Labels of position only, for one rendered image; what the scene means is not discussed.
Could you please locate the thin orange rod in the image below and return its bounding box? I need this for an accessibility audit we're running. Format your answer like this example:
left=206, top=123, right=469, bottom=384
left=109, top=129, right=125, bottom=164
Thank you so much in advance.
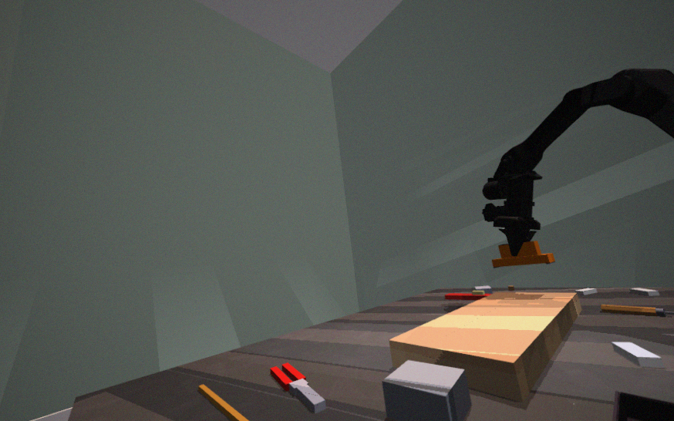
left=199, top=385, right=248, bottom=421

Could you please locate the tan wooden floor panel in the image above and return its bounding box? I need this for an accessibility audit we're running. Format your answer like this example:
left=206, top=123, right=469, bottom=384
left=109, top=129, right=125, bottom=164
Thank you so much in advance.
left=389, top=291, right=581, bottom=402

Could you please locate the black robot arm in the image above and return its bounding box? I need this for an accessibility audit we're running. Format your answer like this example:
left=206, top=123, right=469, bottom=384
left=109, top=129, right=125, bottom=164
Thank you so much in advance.
left=483, top=68, right=674, bottom=200

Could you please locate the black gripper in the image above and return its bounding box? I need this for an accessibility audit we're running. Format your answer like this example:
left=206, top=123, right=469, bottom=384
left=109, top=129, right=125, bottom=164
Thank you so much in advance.
left=494, top=197, right=541, bottom=256

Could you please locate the white rectangular block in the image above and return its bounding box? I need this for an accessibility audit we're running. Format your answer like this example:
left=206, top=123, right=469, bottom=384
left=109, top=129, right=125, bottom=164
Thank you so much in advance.
left=575, top=288, right=598, bottom=295
left=612, top=342, right=665, bottom=368
left=630, top=288, right=660, bottom=296

